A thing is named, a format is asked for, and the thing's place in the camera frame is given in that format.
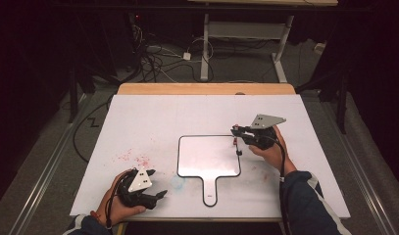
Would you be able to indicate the white metal desk frame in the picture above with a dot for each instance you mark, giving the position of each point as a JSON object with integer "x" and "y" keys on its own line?
{"x": 246, "y": 31}

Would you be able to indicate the white marker pen red cap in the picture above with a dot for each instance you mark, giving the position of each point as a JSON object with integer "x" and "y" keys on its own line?
{"x": 237, "y": 145}

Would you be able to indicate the white power adapter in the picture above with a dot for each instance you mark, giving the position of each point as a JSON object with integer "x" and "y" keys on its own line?
{"x": 187, "y": 56}

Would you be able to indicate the wooden table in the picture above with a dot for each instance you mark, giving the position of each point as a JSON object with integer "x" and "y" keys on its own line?
{"x": 203, "y": 88}

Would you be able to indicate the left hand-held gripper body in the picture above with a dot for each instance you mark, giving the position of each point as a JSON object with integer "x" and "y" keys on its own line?
{"x": 139, "y": 182}

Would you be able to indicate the black metal stand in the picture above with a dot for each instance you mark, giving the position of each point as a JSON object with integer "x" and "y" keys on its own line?
{"x": 73, "y": 98}
{"x": 342, "y": 107}

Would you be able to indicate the person's right hand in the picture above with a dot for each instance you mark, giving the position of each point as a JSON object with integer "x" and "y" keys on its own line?
{"x": 274, "y": 156}

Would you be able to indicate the white table cover sheet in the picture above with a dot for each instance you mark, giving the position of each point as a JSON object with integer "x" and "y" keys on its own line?
{"x": 187, "y": 114}

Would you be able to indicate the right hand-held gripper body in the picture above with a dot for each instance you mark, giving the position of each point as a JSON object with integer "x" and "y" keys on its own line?
{"x": 264, "y": 130}

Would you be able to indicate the metal floor rail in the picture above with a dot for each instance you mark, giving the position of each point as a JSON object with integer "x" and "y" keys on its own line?
{"x": 43, "y": 176}
{"x": 360, "y": 169}

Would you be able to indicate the person's left hand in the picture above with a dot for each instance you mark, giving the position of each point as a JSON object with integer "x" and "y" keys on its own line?
{"x": 120, "y": 210}

